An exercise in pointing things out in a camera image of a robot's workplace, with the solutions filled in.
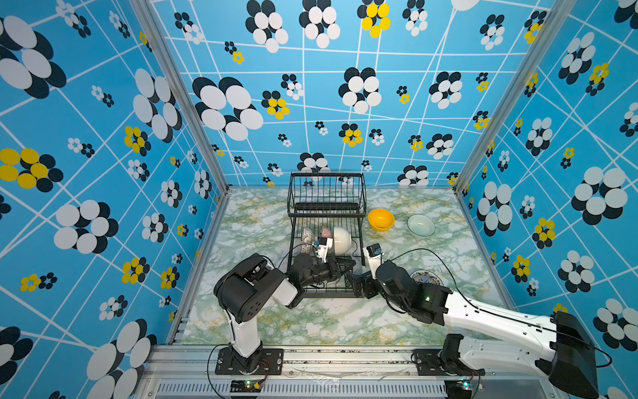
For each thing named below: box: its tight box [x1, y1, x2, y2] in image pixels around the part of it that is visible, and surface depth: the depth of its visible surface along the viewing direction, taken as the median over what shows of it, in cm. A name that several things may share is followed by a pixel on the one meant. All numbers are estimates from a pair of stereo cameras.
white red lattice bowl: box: [300, 226, 315, 247], surface depth 91 cm
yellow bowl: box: [368, 208, 396, 232], surface depth 107 cm
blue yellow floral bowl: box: [410, 269, 445, 286], surface depth 89 cm
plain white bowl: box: [333, 226, 352, 256], surface depth 93 cm
